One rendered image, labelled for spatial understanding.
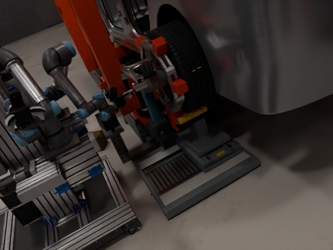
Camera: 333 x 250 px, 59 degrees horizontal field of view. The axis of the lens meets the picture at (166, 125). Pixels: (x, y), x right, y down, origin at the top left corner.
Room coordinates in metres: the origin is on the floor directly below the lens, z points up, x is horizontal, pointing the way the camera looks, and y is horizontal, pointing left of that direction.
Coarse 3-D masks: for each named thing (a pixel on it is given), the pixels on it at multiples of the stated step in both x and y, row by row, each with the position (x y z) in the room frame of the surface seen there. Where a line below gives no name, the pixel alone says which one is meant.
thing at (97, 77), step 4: (92, 72) 4.83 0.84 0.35; (96, 72) 4.59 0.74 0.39; (96, 76) 4.41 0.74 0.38; (100, 76) 4.30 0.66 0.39; (96, 80) 4.68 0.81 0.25; (108, 88) 3.65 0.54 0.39; (132, 112) 2.68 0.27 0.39; (128, 116) 2.75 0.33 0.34; (132, 116) 2.60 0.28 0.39; (132, 120) 2.57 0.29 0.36; (136, 120) 2.60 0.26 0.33; (136, 124) 2.51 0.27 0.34; (136, 128) 2.54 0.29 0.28; (140, 128) 2.50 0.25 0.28
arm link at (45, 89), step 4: (44, 88) 2.17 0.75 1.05; (48, 88) 2.16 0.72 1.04; (52, 88) 2.18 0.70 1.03; (44, 92) 2.11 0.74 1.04; (48, 92) 2.13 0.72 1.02; (52, 92) 2.15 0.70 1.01; (48, 96) 2.11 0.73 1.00; (52, 96) 2.13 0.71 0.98; (56, 96) 2.15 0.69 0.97; (52, 100) 2.12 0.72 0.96; (56, 100) 2.17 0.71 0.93
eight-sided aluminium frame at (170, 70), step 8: (144, 40) 2.17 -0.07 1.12; (152, 48) 1.94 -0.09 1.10; (144, 56) 2.25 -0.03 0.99; (160, 64) 1.89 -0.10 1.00; (168, 64) 1.86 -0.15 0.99; (168, 72) 1.81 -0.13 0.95; (168, 80) 1.83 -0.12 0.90; (160, 88) 2.25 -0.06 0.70; (160, 96) 2.19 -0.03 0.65; (176, 96) 1.81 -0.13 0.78; (168, 104) 2.07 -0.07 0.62; (176, 104) 1.83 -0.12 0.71; (176, 112) 1.95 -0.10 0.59
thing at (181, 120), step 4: (200, 108) 1.99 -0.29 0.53; (204, 108) 1.98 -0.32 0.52; (192, 112) 1.97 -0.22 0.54; (196, 112) 1.96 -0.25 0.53; (200, 112) 1.97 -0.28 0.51; (204, 112) 1.98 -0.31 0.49; (184, 116) 1.95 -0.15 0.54; (188, 116) 1.95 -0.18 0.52; (192, 116) 1.95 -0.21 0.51; (180, 120) 1.93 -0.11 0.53; (184, 120) 1.93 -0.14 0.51; (188, 120) 1.94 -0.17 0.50; (180, 124) 1.93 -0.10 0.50
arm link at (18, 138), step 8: (0, 64) 1.60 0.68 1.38; (0, 80) 1.61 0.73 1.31; (0, 88) 1.58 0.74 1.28; (0, 96) 1.57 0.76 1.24; (0, 104) 1.56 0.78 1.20; (16, 128) 1.55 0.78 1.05; (16, 136) 1.54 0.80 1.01; (32, 136) 1.56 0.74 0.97; (40, 136) 1.60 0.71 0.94; (24, 144) 1.54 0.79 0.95
